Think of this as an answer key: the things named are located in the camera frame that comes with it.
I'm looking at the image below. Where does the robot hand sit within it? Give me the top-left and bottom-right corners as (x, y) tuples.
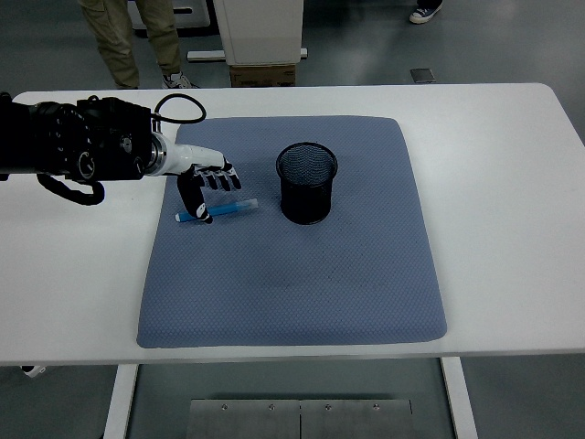
(164, 144), (242, 225)

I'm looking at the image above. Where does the blue marker with clear cap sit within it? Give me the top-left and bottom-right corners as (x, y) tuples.
(175, 198), (261, 224)

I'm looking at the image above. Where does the black mesh pen holder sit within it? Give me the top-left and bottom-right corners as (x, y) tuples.
(275, 141), (340, 226)

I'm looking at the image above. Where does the white base bar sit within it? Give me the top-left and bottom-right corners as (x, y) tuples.
(186, 47), (309, 62)

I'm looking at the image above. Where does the brown cardboard box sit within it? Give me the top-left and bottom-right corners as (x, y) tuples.
(229, 63), (297, 88)

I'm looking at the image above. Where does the white device with dark slot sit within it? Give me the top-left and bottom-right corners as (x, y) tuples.
(129, 0), (212, 37)

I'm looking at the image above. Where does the white cabinet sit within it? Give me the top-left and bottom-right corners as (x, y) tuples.
(213, 0), (305, 66)

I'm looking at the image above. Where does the person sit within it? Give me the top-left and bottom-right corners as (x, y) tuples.
(77, 0), (200, 91)

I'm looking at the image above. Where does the blue-grey quilted mat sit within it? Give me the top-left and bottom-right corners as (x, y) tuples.
(136, 115), (448, 349)

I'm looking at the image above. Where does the white table leg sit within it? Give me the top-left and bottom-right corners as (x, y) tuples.
(440, 356), (479, 439)
(101, 364), (139, 439)

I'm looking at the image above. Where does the grey metal plate with screws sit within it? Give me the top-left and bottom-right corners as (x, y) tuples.
(299, 399), (412, 439)
(186, 399), (302, 439)

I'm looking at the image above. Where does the person's foot in dark sneaker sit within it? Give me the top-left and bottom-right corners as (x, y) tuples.
(409, 0), (444, 25)

